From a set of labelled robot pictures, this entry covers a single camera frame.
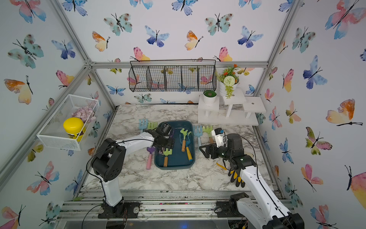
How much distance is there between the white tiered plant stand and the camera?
3.32 feet

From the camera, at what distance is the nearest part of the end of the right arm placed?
22.2 inches

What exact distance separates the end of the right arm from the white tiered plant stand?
1.28 ft
